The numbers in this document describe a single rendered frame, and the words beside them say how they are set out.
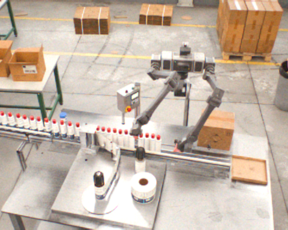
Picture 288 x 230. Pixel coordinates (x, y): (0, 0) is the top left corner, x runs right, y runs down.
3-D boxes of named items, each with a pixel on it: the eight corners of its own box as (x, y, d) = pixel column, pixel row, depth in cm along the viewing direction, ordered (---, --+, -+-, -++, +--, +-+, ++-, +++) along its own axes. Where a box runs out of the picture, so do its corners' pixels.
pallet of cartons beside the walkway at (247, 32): (270, 61, 615) (284, 12, 558) (221, 60, 618) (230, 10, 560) (257, 29, 707) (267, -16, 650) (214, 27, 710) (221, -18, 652)
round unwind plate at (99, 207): (75, 210, 279) (75, 209, 278) (88, 180, 302) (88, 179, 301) (114, 218, 274) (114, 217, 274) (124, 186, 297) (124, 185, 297)
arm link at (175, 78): (185, 77, 294) (177, 69, 289) (174, 90, 291) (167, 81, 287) (156, 73, 332) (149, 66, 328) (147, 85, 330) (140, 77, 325)
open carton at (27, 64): (8, 86, 420) (0, 58, 396) (19, 63, 459) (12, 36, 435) (42, 86, 421) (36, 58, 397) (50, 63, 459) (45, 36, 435)
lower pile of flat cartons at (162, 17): (138, 24, 718) (138, 14, 704) (141, 12, 759) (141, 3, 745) (171, 26, 712) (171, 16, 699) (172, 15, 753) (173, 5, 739)
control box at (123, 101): (117, 108, 311) (116, 91, 299) (132, 100, 320) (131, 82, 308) (125, 114, 305) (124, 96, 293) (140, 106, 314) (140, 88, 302)
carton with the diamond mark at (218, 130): (197, 146, 338) (200, 124, 321) (198, 129, 356) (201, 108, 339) (229, 151, 334) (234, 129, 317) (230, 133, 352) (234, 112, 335)
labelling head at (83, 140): (81, 152, 326) (78, 131, 309) (86, 142, 336) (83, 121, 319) (96, 154, 324) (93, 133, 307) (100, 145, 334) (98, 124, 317)
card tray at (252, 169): (231, 178, 311) (231, 175, 309) (231, 157, 331) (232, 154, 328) (267, 184, 307) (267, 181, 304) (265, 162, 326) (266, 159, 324)
